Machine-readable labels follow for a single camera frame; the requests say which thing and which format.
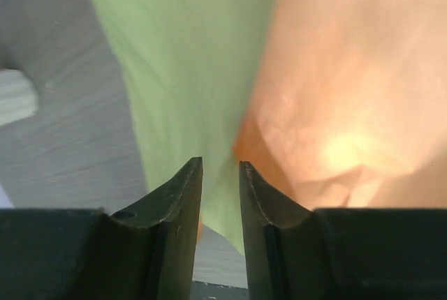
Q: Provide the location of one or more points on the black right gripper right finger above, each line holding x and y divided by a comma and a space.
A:
294, 253

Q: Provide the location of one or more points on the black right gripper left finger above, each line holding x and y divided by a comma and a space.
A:
144, 251

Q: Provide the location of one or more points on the white ribbed ceramic vase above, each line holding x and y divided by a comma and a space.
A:
18, 96

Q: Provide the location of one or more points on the orange wrapping paper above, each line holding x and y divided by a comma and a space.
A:
348, 109

